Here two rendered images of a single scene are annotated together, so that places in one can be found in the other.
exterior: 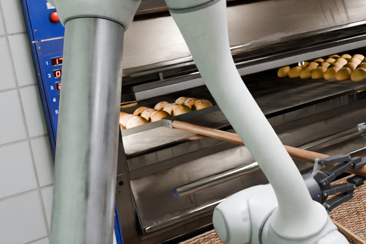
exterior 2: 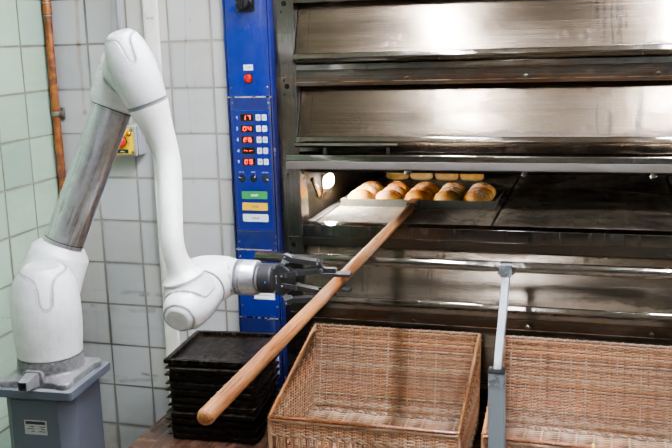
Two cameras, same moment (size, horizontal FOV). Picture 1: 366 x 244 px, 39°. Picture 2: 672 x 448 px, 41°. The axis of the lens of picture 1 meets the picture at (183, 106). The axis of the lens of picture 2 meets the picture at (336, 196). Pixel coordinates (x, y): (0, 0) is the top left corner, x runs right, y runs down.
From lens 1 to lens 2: 194 cm
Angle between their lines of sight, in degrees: 44
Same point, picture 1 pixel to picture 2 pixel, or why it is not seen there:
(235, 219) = not seen: hidden behind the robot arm
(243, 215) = not seen: hidden behind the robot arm
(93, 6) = (95, 97)
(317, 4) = (591, 103)
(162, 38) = (358, 112)
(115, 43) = (105, 122)
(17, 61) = (219, 111)
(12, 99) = (211, 142)
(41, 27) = (236, 85)
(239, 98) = (160, 178)
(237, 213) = not seen: hidden behind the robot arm
